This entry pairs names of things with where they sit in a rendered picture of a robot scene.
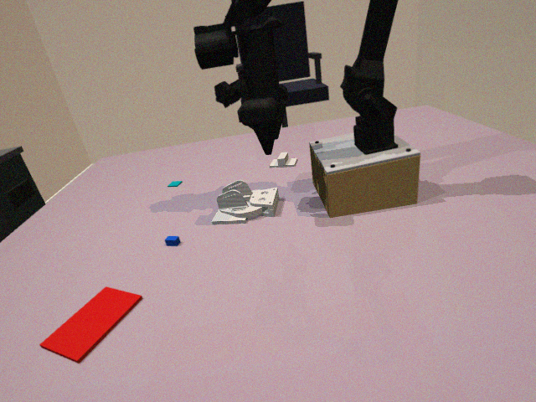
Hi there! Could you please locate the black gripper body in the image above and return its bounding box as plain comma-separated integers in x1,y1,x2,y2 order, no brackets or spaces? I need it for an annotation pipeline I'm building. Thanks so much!
237,58,288,122

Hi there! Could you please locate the red flat plate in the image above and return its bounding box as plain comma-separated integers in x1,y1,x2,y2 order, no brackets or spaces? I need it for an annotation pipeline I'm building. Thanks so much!
39,287,142,364

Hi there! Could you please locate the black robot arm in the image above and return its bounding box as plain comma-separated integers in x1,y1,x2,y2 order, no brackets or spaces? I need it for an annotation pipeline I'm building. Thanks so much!
193,0,399,154

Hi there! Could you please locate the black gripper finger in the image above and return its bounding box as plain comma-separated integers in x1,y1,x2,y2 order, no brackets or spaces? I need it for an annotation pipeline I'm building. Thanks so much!
275,100,287,139
242,115,280,155

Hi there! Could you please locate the small blue block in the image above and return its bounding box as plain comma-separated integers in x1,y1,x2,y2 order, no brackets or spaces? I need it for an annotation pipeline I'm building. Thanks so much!
165,236,180,246

